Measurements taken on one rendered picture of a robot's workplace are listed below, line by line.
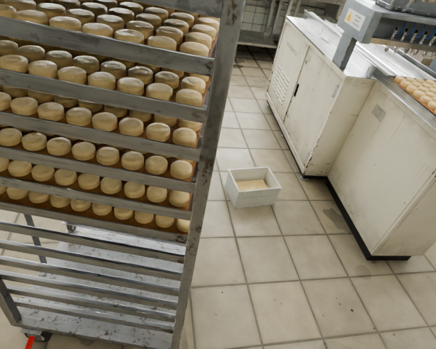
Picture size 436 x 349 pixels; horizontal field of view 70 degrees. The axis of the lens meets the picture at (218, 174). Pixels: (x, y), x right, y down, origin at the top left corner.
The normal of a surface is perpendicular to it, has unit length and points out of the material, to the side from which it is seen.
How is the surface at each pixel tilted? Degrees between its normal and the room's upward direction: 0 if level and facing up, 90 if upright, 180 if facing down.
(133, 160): 0
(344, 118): 90
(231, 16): 90
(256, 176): 90
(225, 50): 90
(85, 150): 0
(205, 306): 0
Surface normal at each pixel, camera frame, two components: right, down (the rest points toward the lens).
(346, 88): 0.11, 0.65
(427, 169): -0.98, -0.05
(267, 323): 0.16, -0.76
